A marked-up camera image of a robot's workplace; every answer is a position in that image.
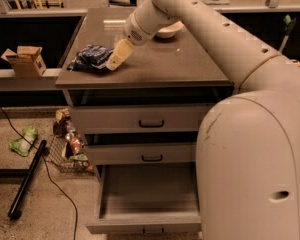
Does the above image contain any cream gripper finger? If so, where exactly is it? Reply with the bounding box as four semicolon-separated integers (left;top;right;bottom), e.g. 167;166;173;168
106;39;134;71

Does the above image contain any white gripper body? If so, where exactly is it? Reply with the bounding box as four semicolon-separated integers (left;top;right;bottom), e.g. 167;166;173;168
124;9;157;46

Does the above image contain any blue chip bag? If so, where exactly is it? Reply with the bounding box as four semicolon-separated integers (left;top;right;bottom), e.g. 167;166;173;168
66;44;113;72

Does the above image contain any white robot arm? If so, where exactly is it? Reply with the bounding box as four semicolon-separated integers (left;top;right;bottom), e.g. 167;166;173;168
124;0;300;240

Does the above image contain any grey top drawer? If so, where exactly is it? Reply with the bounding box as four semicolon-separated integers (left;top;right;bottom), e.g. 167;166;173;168
69;86;232;134

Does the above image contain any grey drawer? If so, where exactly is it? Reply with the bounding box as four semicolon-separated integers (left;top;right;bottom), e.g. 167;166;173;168
87;163;201;235
69;86;232;134
85;132;197;165

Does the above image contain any grey drawer cabinet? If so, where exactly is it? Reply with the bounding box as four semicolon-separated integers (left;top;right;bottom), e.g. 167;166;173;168
55;6;235;240

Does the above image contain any grey middle drawer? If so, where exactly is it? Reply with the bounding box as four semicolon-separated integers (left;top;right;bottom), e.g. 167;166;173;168
85;132;197;165

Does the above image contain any green snack bag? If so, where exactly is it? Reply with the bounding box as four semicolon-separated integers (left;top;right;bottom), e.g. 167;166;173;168
9;126;38;157

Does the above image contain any grey bottom drawer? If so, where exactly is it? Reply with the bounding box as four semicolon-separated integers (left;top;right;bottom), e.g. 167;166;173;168
87;163;201;235

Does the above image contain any white bowl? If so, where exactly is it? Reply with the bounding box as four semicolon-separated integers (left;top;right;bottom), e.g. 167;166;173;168
156;21;183;39

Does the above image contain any cardboard box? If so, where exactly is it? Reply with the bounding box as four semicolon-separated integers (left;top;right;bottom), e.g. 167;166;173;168
1;46;46;78

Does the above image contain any black metal stand leg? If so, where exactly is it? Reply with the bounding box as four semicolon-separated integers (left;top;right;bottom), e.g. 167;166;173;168
8;140;47;220

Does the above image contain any yellow tape measure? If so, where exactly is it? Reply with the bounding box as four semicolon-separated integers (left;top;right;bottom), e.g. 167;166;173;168
291;59;300;67

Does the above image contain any wire basket with snacks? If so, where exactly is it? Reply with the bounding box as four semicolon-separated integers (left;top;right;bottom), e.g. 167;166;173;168
48;108;94;174

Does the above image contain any black floor cable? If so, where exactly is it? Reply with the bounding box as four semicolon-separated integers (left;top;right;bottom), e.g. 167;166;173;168
0;87;79;240

